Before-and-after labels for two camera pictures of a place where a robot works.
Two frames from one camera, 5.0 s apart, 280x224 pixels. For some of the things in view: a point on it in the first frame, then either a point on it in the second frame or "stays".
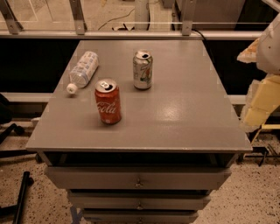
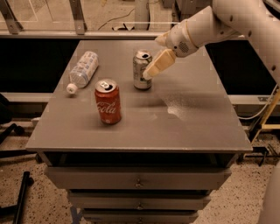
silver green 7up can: (143, 69) stays
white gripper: (269, 51) → (178, 40)
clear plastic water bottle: (82, 72) stays
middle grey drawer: (139, 201) stays
